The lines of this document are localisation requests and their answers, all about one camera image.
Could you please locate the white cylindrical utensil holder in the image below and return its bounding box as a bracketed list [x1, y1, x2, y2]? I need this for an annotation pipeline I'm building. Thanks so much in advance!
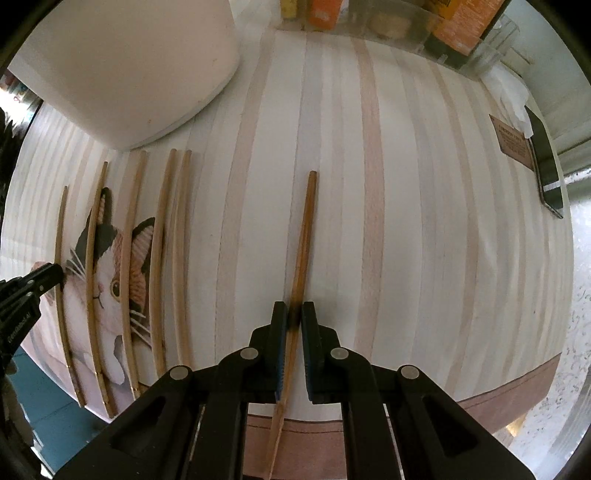
[8, 0, 239, 150]

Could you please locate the black smartphone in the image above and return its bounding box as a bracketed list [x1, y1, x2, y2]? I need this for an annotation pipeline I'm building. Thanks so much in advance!
[525, 106, 564, 219]

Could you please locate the brown card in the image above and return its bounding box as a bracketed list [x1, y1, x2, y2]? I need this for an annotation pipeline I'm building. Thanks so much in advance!
[490, 115, 535, 171]

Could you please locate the orange box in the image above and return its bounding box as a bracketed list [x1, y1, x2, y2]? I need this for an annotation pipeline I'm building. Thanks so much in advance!
[305, 0, 349, 30]

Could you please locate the dark wooden chopstick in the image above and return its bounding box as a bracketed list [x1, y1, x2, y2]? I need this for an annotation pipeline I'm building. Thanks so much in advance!
[263, 171, 318, 479]

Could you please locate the striped cat placemat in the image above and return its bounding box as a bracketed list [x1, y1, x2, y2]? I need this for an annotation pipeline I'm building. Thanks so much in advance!
[0, 27, 576, 480]

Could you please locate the clear plastic container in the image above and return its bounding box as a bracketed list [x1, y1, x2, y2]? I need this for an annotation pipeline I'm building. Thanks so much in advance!
[335, 1, 520, 78]

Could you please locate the white tissue paper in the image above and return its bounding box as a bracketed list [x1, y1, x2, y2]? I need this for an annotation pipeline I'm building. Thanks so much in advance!
[481, 64, 533, 139]

